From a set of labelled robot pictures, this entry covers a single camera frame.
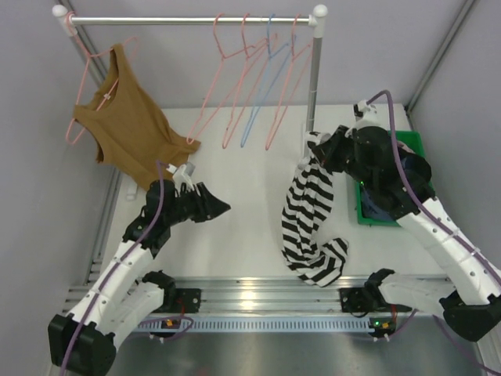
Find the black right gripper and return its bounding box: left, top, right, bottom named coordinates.
left=312, top=125, right=374, bottom=191

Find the black white striped tank top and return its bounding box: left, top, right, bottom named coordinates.
left=281, top=132, right=349, bottom=287

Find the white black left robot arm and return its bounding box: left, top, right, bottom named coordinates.
left=48, top=180, right=231, bottom=375

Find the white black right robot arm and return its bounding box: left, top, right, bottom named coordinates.
left=312, top=125, right=500, bottom=342

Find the brown tank top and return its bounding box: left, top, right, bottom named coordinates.
left=73, top=44, right=200, bottom=190

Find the blue hanger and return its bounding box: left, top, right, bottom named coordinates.
left=240, top=13, right=292, bottom=148

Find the pink hanger under brown top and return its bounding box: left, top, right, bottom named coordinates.
left=65, top=11, right=141, bottom=146

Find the pink garment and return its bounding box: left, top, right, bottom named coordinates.
left=398, top=142, right=415, bottom=157

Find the blue grey garment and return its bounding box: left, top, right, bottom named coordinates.
left=361, top=190, right=392, bottom=222

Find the green plastic bin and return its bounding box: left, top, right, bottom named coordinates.
left=355, top=131, right=425, bottom=227

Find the black garment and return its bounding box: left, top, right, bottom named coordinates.
left=398, top=149, right=431, bottom=200

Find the white clothes rack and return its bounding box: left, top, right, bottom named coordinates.
left=52, top=3, right=329, bottom=204

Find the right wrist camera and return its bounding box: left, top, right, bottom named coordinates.
left=353, top=100, right=380, bottom=129

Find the aluminium rail frame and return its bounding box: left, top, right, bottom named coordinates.
left=64, top=172, right=501, bottom=376

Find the white slotted cable duct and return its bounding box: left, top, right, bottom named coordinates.
left=135, top=316, right=374, bottom=334

